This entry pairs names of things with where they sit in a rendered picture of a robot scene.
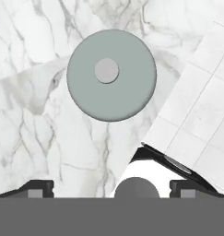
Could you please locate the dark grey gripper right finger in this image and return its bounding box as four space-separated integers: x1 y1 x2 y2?
169 179 224 199

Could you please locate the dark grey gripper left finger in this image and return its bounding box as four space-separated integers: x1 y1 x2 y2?
0 180 54 199

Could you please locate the white blender with black base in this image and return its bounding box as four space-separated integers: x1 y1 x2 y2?
110 141 220 199

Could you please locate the grey round blender lid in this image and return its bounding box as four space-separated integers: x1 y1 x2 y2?
65 29 158 123

